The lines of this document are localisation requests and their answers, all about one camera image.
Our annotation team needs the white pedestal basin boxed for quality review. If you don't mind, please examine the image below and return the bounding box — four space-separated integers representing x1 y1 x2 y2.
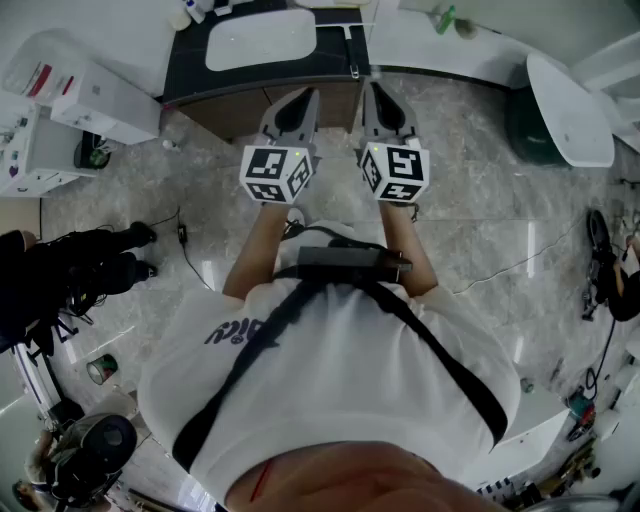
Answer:
525 52 616 169

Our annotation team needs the white t-shirt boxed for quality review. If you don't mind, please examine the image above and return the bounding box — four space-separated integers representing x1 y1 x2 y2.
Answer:
137 219 521 504

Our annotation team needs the black floor cable with adapter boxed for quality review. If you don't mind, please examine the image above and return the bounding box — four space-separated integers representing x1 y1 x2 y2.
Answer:
149 206 217 292

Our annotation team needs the person's right forearm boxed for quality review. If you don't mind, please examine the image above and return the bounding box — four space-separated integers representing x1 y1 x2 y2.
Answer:
378 200 440 301

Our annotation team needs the person's left forearm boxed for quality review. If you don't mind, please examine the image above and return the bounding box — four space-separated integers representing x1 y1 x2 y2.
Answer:
221 202 292 302

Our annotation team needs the teal power tool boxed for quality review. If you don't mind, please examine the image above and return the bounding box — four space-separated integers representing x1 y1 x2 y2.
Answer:
568 391 597 422

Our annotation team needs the person's chin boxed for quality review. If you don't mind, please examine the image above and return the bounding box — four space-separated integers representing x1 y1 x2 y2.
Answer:
224 439 506 512

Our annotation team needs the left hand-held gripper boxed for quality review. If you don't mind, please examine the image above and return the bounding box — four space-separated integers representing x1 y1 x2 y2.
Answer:
239 88 322 207

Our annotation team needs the green bottle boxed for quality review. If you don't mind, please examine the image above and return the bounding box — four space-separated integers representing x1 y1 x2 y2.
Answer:
435 4 458 36

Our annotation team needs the black chest strap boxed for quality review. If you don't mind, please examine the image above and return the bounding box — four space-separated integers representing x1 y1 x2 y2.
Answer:
172 279 510 472

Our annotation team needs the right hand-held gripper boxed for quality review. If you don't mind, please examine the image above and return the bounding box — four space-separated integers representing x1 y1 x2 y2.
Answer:
356 81 431 204

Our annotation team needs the black chest box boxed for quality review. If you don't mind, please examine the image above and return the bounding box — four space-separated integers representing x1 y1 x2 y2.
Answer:
296 244 414 283

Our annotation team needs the green tape roll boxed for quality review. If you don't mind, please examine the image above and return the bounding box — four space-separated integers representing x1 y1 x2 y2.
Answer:
85 353 120 388

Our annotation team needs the dark vanity countertop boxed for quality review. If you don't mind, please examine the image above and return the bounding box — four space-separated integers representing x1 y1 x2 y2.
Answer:
161 0 375 146

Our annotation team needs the black body cable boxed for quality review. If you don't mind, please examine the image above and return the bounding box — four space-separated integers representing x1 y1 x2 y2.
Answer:
283 219 389 252

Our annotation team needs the dark green basin pedestal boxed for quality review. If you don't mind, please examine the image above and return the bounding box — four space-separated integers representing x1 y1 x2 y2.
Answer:
506 85 569 167

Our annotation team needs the white squeegee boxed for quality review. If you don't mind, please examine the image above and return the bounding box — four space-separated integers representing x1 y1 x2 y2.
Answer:
315 21 377 80

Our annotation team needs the white sink basin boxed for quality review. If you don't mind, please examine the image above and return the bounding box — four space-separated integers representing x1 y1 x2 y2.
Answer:
205 7 318 73

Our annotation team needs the white cardboard box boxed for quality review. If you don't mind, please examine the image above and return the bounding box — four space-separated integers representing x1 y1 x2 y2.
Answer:
49 61 162 146

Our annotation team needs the black camera rig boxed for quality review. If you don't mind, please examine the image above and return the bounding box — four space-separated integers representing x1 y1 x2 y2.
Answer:
47 412 139 509

